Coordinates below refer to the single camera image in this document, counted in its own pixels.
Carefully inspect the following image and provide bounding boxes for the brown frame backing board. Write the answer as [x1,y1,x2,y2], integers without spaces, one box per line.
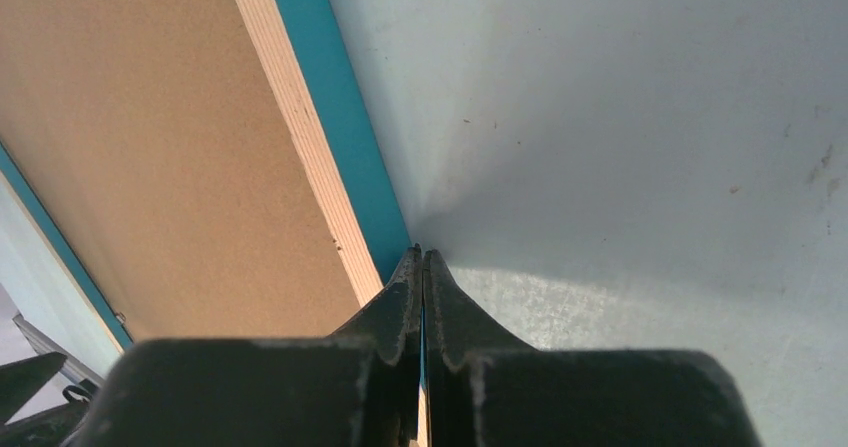
[0,0,362,343]

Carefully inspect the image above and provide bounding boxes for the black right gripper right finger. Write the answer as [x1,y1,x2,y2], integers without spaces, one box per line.
[422,250,760,446]

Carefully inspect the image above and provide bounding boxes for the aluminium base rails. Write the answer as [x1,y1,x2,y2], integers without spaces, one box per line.
[12,313,104,388]

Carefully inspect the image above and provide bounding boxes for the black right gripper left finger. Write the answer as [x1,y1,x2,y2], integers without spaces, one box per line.
[73,246,422,446]

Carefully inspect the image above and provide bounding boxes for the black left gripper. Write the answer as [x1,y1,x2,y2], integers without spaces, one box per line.
[1,352,94,447]

